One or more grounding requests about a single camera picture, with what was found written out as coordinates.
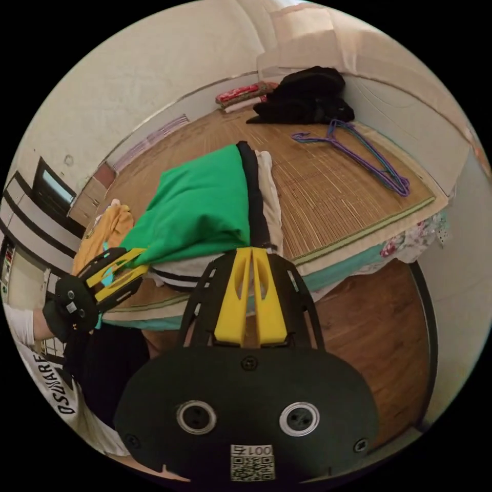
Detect green long sleeve shirt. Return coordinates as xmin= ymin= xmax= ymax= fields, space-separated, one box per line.
xmin=118 ymin=143 xmax=253 ymax=271

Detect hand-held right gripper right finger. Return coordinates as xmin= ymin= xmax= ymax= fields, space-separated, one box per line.
xmin=251 ymin=248 xmax=288 ymax=345

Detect wooden drawer cabinet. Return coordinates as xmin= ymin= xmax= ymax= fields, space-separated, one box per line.
xmin=67 ymin=161 xmax=117 ymax=228

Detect pile of clothes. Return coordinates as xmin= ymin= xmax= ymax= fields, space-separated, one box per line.
xmin=72 ymin=140 xmax=286 ymax=294

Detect white cupboard with black trim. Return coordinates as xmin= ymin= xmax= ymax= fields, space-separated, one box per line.
xmin=0 ymin=156 xmax=86 ymax=266

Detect person's body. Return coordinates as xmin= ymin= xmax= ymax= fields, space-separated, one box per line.
xmin=15 ymin=329 xmax=155 ymax=459

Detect purple clothes hanger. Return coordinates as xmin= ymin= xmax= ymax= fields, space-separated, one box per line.
xmin=291 ymin=119 xmax=411 ymax=197

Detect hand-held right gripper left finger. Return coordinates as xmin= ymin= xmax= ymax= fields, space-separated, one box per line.
xmin=214 ymin=248 xmax=252 ymax=344

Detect person's left forearm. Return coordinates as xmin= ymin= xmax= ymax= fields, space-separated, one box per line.
xmin=3 ymin=302 xmax=37 ymax=349

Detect blue clothes hanger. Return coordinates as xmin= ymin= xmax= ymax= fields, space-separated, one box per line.
xmin=325 ymin=119 xmax=404 ymax=185

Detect black garment heap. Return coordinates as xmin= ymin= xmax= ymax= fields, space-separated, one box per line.
xmin=245 ymin=66 xmax=356 ymax=125

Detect folded red floral cloth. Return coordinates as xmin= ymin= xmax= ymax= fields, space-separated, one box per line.
xmin=215 ymin=80 xmax=279 ymax=114

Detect person's left hand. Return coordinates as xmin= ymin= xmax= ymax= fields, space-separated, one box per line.
xmin=32 ymin=299 xmax=76 ymax=343

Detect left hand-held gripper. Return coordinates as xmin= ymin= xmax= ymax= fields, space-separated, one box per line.
xmin=53 ymin=248 xmax=150 ymax=334

